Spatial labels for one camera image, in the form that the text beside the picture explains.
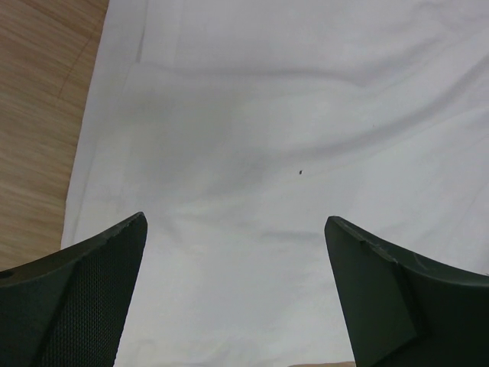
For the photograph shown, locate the white t-shirt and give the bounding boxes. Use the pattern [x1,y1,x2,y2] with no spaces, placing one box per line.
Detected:
[62,1,488,366]

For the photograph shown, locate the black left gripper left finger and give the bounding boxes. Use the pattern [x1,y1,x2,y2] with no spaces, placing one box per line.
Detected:
[1,213,147,366]

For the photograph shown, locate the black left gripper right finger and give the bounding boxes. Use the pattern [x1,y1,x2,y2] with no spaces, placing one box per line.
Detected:
[325,216,488,366]

